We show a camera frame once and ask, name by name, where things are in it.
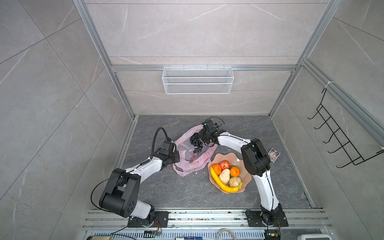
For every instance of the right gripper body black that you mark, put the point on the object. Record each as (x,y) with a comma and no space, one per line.
(205,137)

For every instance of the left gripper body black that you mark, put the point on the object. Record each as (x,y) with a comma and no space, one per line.
(175,157)

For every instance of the dark fake grape bunch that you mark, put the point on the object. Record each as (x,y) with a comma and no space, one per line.
(196,143)

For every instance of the pink plastic bag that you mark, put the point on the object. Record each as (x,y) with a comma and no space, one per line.
(190,162)

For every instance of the red fake strawberry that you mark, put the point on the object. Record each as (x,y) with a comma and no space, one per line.
(225,165)

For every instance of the pink scalloped plate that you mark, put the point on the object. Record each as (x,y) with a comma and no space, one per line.
(234,161)

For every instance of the orange fake fruit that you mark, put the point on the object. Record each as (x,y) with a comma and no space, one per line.
(235,171)
(217,169)

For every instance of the beige fake fruit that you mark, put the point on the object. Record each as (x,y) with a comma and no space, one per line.
(235,182)
(225,176)

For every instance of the yellow fake banana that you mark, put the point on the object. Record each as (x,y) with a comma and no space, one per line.
(223,186)

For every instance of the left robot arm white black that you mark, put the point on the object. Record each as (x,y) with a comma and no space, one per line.
(121,192)

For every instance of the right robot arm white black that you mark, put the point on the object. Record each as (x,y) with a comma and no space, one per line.
(257,163)

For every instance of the small printed card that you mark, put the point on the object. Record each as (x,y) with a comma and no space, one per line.
(273,155)

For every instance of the white wire mesh basket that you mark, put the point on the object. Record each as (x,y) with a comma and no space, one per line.
(197,80)

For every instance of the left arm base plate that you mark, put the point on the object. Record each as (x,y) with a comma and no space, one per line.
(157,219)

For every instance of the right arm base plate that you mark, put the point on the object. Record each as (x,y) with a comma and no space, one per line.
(276,218)

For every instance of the black wire hook rack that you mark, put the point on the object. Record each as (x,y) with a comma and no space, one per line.
(338,135)

